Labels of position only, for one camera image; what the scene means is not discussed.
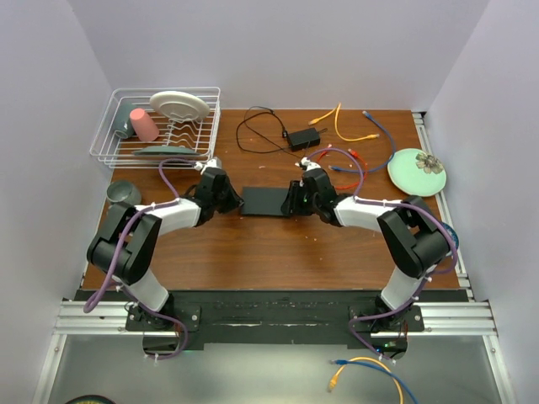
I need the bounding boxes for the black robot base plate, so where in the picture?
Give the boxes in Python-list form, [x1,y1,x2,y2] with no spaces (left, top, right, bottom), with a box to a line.
[125,289,424,352]

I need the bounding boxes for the grey ceramic mug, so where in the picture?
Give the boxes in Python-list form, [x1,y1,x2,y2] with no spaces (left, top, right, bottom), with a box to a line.
[106,180,142,205]

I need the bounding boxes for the white plate in rack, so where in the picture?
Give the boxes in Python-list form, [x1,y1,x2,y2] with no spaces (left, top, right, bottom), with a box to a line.
[149,91,210,120]

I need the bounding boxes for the grey green plate in rack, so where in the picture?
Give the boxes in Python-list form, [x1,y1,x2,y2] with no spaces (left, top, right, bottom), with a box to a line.
[132,146,200,156]

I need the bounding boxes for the mint green flower plate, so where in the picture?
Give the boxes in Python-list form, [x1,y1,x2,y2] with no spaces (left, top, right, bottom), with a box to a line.
[387,148,447,197]

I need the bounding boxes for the blue white patterned bowl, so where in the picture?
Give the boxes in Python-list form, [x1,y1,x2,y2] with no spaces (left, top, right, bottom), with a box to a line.
[441,222,459,258]

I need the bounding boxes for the black power adapter brick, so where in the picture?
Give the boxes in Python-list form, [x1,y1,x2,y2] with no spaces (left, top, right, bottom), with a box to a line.
[286,128,321,152]

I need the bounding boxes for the black mains plug cable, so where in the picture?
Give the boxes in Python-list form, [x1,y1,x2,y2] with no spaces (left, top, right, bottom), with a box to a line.
[235,106,291,154]

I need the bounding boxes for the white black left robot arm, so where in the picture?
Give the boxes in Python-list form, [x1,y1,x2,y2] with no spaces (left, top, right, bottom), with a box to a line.
[83,165,243,330]

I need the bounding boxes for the black network switch box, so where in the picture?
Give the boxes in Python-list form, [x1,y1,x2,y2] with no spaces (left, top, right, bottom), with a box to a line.
[241,187,288,217]

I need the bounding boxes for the spare blue ethernet cable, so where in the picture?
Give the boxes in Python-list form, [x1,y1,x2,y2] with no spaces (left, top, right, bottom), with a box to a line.
[328,358,419,404]

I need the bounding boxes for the dark green cup in rack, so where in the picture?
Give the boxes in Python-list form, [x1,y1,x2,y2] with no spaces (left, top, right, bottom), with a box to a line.
[112,104,136,139]

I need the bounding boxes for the spare yellow ethernet cable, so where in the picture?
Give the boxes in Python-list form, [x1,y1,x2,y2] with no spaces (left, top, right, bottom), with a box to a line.
[327,356,406,404]

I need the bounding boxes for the white wire dish rack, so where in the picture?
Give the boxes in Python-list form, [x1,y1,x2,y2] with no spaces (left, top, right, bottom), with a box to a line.
[89,87,221,169]

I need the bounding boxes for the dark round object bottom edge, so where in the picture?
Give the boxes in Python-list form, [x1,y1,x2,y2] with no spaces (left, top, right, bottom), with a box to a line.
[65,395,115,404]

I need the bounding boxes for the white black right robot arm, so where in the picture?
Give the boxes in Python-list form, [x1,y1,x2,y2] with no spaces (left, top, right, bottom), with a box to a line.
[281,167,456,331]

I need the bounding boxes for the red ethernet cable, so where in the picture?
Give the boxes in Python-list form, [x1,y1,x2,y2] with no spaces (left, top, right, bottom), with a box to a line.
[316,145,369,191]

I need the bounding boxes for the pink plastic cup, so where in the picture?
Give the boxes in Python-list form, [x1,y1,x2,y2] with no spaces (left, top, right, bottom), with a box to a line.
[130,108,159,142]

